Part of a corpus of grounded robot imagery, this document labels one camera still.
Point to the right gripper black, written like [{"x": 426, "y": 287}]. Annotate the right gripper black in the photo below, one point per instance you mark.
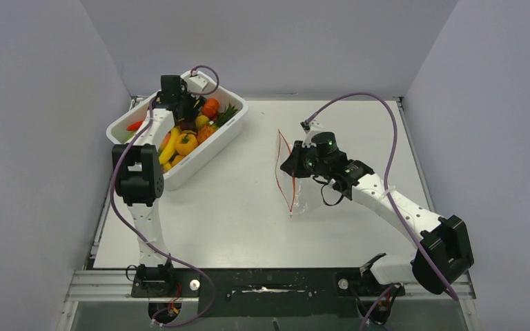
[{"x": 293, "y": 165}]

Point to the clear zip bag red zipper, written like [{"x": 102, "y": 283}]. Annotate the clear zip bag red zipper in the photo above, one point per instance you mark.
[{"x": 299, "y": 196}]

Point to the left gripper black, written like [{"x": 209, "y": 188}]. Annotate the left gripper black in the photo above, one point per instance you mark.
[{"x": 196, "y": 103}]

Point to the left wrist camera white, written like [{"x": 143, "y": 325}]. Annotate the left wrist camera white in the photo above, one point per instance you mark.
[{"x": 197, "y": 84}]

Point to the yellow lemon toy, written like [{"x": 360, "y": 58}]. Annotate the yellow lemon toy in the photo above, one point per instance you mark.
[{"x": 201, "y": 120}]

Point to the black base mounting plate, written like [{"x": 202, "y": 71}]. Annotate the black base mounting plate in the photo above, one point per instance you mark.
[{"x": 186, "y": 295}]

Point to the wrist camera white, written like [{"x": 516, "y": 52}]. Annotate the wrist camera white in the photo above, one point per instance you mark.
[
  {"x": 311, "y": 128},
  {"x": 197, "y": 84}
]

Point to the yellow banana toy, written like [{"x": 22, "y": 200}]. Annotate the yellow banana toy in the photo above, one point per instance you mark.
[{"x": 167, "y": 147}]

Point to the orange tomato toy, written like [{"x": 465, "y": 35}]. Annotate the orange tomato toy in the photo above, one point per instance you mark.
[{"x": 210, "y": 108}]

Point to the pineapple toy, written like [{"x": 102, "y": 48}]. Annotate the pineapple toy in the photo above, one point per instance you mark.
[{"x": 223, "y": 117}]

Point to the yellow bell pepper toy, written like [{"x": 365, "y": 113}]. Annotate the yellow bell pepper toy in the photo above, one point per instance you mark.
[{"x": 186, "y": 143}]

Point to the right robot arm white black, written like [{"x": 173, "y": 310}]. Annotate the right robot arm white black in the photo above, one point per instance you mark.
[{"x": 443, "y": 249}]

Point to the white plastic bin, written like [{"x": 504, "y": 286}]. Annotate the white plastic bin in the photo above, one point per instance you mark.
[{"x": 180, "y": 168}]

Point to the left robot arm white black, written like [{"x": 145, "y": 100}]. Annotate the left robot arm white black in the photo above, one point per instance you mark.
[{"x": 138, "y": 179}]

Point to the orange carrot toy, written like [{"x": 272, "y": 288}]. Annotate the orange carrot toy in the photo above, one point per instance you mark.
[{"x": 134, "y": 126}]

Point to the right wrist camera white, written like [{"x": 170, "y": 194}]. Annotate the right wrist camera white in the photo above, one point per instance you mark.
[{"x": 311, "y": 128}]

